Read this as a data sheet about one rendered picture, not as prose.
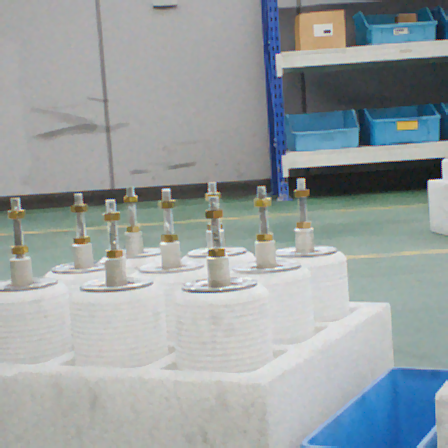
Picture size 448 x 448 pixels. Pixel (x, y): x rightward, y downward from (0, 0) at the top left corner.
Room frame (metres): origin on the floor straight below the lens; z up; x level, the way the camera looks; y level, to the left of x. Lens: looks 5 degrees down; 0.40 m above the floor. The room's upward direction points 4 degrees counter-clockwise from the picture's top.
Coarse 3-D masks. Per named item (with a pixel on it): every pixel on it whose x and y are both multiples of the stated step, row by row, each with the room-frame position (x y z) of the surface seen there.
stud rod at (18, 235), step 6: (12, 198) 1.09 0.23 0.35; (18, 198) 1.09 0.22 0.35; (12, 204) 1.09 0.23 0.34; (18, 204) 1.09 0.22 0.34; (12, 210) 1.09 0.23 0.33; (18, 210) 1.09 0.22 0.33; (12, 222) 1.09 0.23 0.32; (18, 222) 1.09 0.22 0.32; (18, 228) 1.09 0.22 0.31; (18, 234) 1.09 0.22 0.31; (18, 240) 1.09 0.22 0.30; (18, 258) 1.09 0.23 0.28; (24, 258) 1.09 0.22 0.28
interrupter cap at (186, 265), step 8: (152, 264) 1.17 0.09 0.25; (160, 264) 1.17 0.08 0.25; (184, 264) 1.16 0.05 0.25; (192, 264) 1.15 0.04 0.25; (200, 264) 1.14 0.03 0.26; (144, 272) 1.12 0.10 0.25; (152, 272) 1.11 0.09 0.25; (160, 272) 1.11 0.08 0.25; (168, 272) 1.11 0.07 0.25; (176, 272) 1.11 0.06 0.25
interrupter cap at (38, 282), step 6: (0, 282) 1.11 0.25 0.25; (6, 282) 1.11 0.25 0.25; (36, 282) 1.11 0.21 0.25; (42, 282) 1.09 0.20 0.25; (48, 282) 1.08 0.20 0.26; (54, 282) 1.08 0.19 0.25; (0, 288) 1.06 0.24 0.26; (6, 288) 1.06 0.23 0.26; (12, 288) 1.05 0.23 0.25; (18, 288) 1.05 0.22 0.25; (24, 288) 1.06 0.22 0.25; (30, 288) 1.06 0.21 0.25; (36, 288) 1.06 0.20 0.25
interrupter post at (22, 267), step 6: (30, 258) 1.09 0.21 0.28; (12, 264) 1.08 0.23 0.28; (18, 264) 1.08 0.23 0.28; (24, 264) 1.08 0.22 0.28; (30, 264) 1.09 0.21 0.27; (12, 270) 1.08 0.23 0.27; (18, 270) 1.08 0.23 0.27; (24, 270) 1.08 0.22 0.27; (30, 270) 1.09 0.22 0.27; (12, 276) 1.08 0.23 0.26; (18, 276) 1.08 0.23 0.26; (24, 276) 1.08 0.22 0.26; (30, 276) 1.09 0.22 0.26; (12, 282) 1.09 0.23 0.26; (18, 282) 1.08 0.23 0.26; (24, 282) 1.08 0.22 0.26; (30, 282) 1.09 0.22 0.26
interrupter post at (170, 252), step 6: (162, 246) 1.14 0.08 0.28; (168, 246) 1.14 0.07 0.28; (174, 246) 1.14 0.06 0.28; (162, 252) 1.14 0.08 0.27; (168, 252) 1.14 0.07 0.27; (174, 252) 1.14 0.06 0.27; (162, 258) 1.14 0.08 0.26; (168, 258) 1.14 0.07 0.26; (174, 258) 1.14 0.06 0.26; (162, 264) 1.14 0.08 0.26; (168, 264) 1.14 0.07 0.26; (174, 264) 1.14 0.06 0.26; (180, 264) 1.14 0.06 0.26
